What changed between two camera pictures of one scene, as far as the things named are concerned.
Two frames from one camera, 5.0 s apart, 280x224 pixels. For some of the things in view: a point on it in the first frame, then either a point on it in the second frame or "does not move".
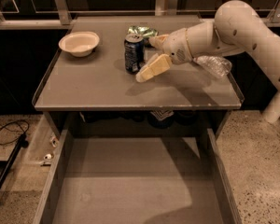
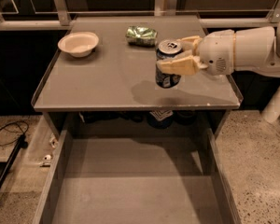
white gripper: x=176 y=45 -> x=217 y=52
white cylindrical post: x=275 y=108 does not move
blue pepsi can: x=133 y=53 -> x=167 y=49
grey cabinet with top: x=134 y=73 does not move
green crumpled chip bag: x=146 y=32 does not move
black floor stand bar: x=23 y=143 does not move
